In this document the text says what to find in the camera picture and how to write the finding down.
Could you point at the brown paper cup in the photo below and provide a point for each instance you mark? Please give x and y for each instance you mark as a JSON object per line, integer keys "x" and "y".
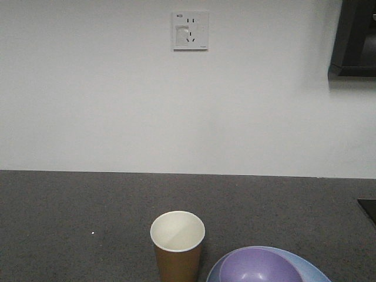
{"x": 177, "y": 237}

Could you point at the purple plastic bowl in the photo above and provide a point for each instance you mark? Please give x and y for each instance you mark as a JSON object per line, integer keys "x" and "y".
{"x": 255, "y": 264}

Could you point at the light blue plastic plate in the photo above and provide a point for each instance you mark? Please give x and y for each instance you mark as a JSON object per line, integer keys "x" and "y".
{"x": 308, "y": 271}

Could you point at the black induction cooktop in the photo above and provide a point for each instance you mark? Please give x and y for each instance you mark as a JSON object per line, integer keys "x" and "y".
{"x": 369, "y": 206}

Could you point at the white wall power socket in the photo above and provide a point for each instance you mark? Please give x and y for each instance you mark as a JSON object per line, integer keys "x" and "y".
{"x": 190, "y": 31}

